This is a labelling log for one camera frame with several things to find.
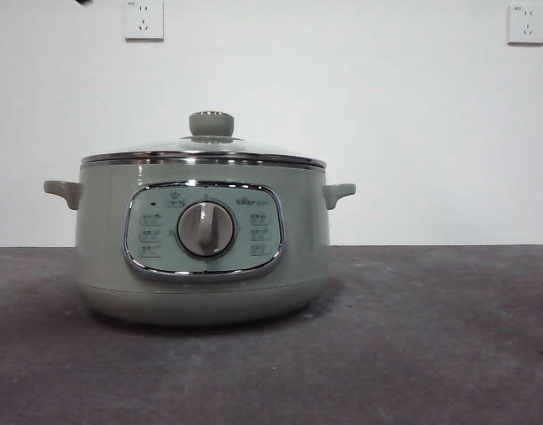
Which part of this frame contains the glass lid with green knob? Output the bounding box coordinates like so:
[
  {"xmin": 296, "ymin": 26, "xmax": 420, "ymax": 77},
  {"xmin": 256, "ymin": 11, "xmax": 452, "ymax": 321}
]
[{"xmin": 81, "ymin": 110, "xmax": 329, "ymax": 170}]

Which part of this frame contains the pale green electric pot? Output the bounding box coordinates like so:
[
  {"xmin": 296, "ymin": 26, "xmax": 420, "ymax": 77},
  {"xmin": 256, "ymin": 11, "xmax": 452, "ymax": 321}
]
[{"xmin": 43, "ymin": 152, "xmax": 358, "ymax": 328}]

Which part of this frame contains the white wall socket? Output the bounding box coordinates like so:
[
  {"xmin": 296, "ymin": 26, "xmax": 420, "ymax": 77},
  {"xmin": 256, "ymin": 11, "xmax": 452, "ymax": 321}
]
[
  {"xmin": 507, "ymin": 4, "xmax": 543, "ymax": 47},
  {"xmin": 123, "ymin": 0, "xmax": 165, "ymax": 43}
]

